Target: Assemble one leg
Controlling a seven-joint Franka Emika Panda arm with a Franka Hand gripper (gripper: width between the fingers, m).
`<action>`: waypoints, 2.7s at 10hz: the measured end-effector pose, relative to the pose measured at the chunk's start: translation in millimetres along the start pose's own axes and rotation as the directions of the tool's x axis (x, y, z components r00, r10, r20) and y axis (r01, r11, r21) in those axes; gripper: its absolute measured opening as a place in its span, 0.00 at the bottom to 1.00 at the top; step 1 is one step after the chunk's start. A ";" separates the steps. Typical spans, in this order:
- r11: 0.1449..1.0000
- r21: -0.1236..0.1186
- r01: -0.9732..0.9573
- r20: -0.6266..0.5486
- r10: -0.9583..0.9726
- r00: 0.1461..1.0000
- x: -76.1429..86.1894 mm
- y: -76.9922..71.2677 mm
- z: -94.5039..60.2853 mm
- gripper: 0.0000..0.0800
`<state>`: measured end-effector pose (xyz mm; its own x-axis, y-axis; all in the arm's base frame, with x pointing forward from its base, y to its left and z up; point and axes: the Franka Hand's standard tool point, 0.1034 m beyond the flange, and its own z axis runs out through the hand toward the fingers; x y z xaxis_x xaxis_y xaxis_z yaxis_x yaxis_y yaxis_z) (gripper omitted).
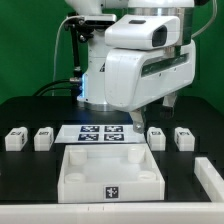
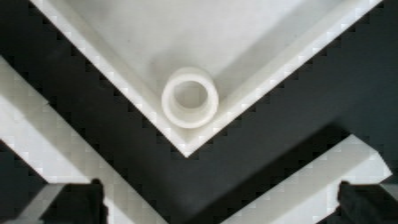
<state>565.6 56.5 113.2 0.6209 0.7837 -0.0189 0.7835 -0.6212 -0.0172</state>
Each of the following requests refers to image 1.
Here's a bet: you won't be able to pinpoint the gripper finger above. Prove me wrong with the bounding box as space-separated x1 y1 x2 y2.
130 109 145 134
160 92 177 119

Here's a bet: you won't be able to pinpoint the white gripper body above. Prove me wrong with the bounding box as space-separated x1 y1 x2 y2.
105 41 196 112

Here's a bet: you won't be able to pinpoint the white square tabletop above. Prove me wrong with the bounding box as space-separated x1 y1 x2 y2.
58 144 165 203

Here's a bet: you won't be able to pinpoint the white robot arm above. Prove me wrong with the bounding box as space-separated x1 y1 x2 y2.
65 0 216 133

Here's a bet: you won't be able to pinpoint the white sheet with AprilTags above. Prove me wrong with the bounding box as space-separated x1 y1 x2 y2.
55 125 146 144

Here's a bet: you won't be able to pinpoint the white L-shaped obstacle fence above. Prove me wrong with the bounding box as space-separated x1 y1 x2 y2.
0 157 224 224

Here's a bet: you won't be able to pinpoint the black cables at base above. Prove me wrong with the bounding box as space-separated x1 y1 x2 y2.
32 78 83 98

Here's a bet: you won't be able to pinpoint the white camera cable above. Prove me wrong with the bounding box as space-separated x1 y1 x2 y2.
51 16 76 97

